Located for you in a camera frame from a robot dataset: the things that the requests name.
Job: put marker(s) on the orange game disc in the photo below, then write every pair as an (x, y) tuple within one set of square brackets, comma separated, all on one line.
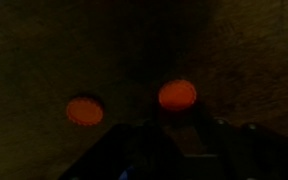
[(177, 95), (84, 111)]

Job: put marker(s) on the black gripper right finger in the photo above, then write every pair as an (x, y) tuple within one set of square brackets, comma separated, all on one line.
[(248, 152)]

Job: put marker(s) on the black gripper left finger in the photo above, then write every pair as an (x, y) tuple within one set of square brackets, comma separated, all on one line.
[(142, 152)]

